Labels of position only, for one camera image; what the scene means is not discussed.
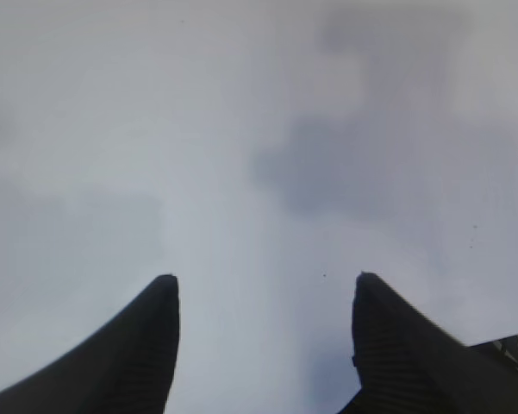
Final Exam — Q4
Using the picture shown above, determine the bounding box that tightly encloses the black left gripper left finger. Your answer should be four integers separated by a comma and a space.
0, 275, 180, 414

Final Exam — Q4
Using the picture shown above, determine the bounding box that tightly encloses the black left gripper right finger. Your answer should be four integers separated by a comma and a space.
351, 273, 518, 413

